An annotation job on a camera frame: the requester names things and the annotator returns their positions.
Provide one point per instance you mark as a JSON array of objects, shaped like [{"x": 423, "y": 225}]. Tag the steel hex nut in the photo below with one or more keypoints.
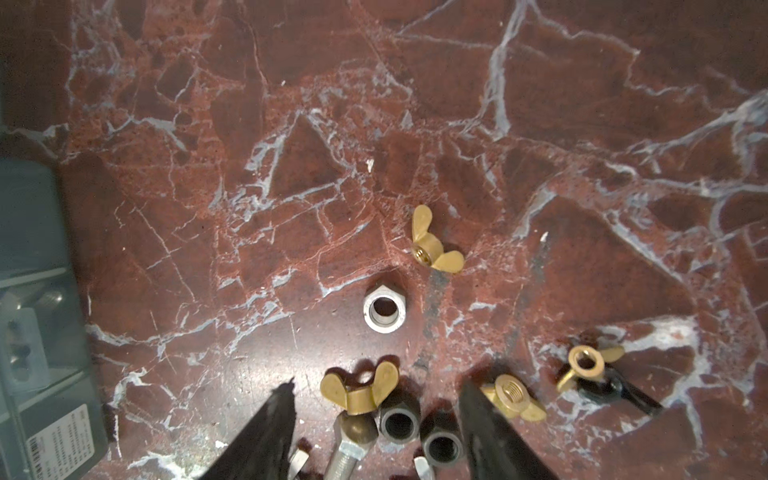
[{"x": 384, "y": 309}]

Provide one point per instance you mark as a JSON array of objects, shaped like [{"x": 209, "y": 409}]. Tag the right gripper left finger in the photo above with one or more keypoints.
[{"x": 260, "y": 450}]

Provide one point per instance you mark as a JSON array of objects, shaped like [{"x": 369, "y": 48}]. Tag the black wing nut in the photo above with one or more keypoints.
[{"x": 614, "y": 387}]

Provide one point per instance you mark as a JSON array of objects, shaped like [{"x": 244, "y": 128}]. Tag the brass wing nut right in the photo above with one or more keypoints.
[{"x": 587, "y": 363}]

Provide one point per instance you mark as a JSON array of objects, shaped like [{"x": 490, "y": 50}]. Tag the grey plastic organizer box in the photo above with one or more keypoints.
[{"x": 51, "y": 413}]

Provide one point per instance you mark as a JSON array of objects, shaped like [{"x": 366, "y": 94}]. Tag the black hex nut left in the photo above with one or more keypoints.
[{"x": 400, "y": 418}]

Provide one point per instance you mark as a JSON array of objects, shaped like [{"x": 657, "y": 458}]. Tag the brass wing nut left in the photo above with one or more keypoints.
[{"x": 364, "y": 399}]

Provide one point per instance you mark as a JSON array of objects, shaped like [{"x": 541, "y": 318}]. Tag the black hex nut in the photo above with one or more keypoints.
[
  {"x": 441, "y": 439},
  {"x": 400, "y": 418}
]

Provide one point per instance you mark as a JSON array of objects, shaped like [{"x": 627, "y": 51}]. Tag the brass wing nut far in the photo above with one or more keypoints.
[{"x": 427, "y": 249}]

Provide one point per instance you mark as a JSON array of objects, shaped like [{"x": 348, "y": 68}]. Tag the black hex nut right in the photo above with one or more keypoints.
[{"x": 441, "y": 439}]

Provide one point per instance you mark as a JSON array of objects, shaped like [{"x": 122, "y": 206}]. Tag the steel wing nut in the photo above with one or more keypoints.
[{"x": 423, "y": 468}]

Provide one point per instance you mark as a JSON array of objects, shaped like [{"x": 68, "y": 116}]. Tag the brass wing nut bottom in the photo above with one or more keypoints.
[{"x": 511, "y": 397}]

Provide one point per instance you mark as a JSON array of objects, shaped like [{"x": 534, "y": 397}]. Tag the brass wing nut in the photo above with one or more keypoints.
[
  {"x": 511, "y": 397},
  {"x": 587, "y": 363},
  {"x": 364, "y": 399},
  {"x": 427, "y": 249}
]

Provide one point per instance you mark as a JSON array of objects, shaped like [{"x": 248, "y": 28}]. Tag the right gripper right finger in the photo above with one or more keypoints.
[{"x": 494, "y": 449}]

